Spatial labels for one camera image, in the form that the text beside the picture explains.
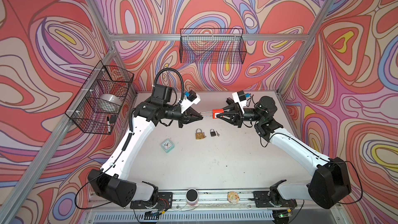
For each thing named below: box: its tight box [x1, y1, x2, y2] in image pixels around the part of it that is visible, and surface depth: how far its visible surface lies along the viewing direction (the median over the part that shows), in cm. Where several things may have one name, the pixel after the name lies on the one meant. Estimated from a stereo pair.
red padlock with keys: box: [201, 108, 225, 119], surface depth 64 cm
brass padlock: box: [195, 128, 207, 140], surface depth 97 cm
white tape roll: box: [92, 93, 122, 114], surface depth 74 cm
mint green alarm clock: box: [160, 138, 175, 153], surface depth 91 cm
